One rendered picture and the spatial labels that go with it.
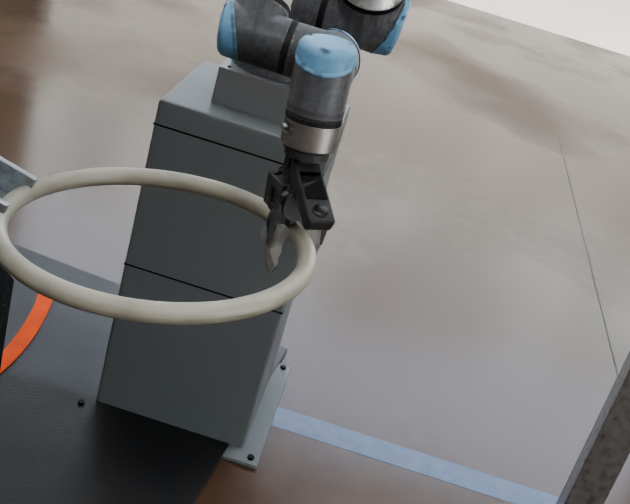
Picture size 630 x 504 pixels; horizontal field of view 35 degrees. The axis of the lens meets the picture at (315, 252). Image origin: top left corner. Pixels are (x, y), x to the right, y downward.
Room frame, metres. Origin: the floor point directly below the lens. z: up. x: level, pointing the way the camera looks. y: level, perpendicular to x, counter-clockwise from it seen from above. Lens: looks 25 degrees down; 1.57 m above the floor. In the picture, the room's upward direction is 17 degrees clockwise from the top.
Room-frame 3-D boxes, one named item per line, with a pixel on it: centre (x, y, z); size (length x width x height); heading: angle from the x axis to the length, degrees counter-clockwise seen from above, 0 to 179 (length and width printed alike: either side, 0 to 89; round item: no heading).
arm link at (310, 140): (1.47, 0.06, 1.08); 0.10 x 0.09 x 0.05; 121
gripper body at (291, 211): (1.47, 0.06, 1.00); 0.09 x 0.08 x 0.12; 31
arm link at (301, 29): (1.59, 0.08, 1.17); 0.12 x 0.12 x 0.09; 89
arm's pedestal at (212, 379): (2.28, 0.23, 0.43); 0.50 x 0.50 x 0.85; 88
